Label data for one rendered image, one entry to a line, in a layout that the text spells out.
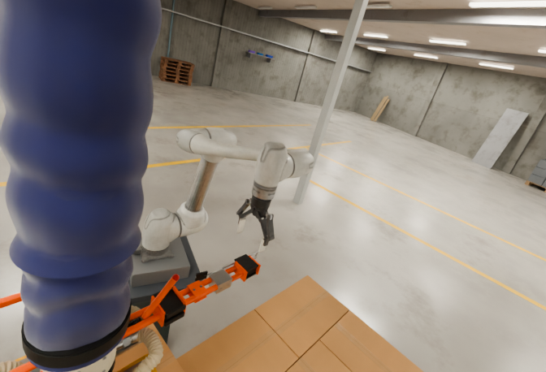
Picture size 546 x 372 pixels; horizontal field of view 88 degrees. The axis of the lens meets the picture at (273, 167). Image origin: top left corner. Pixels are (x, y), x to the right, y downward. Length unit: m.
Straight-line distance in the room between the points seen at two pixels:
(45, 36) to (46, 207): 0.27
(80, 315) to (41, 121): 0.42
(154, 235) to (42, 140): 1.27
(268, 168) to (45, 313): 0.67
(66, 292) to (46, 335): 0.13
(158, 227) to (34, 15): 1.36
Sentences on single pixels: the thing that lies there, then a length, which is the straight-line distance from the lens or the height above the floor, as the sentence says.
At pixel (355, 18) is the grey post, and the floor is 2.78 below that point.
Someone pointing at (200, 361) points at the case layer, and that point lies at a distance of 1.83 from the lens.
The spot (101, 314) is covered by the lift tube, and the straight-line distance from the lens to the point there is 0.81.
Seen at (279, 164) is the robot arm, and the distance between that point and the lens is 0.98.
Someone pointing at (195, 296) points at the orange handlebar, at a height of 1.25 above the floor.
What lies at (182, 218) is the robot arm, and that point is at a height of 1.06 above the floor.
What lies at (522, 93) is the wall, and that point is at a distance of 16.24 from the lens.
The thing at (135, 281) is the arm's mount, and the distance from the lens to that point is 1.82.
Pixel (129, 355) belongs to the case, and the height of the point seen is 0.95.
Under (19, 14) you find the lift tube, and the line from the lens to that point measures 0.55.
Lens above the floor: 2.07
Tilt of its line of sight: 21 degrees down
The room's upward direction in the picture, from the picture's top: 15 degrees clockwise
